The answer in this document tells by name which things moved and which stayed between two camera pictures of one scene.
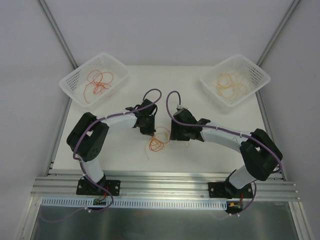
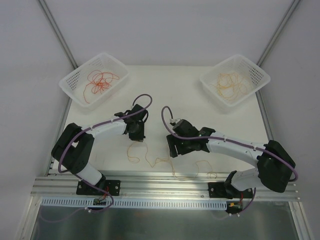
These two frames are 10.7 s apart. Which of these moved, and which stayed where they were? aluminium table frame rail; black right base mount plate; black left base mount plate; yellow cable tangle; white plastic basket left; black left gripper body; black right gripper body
Moved: black left gripper body; yellow cable tangle; black right gripper body
Stayed: black left base mount plate; black right base mount plate; white plastic basket left; aluminium table frame rail
